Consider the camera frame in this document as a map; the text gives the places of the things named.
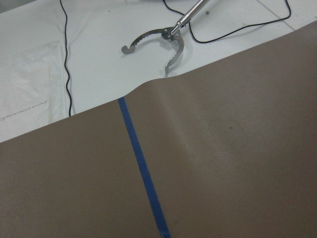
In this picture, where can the metal reacher grabber tool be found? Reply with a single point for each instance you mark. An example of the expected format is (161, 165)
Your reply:
(170, 34)

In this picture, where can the clear plastic bag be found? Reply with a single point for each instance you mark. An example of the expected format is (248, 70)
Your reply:
(33, 82)

